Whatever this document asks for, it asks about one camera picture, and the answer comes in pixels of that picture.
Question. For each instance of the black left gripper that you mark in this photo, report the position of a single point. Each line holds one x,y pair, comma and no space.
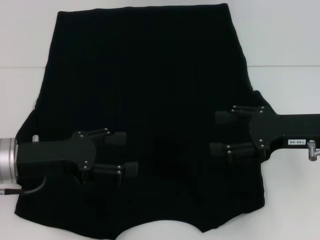
55,152

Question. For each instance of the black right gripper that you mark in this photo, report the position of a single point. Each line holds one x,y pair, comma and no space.
275,130

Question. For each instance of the black t-shirt with FREE print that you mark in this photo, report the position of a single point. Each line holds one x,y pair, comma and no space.
150,75

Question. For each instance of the silver left gripper connector post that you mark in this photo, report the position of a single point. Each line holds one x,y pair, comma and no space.
36,138

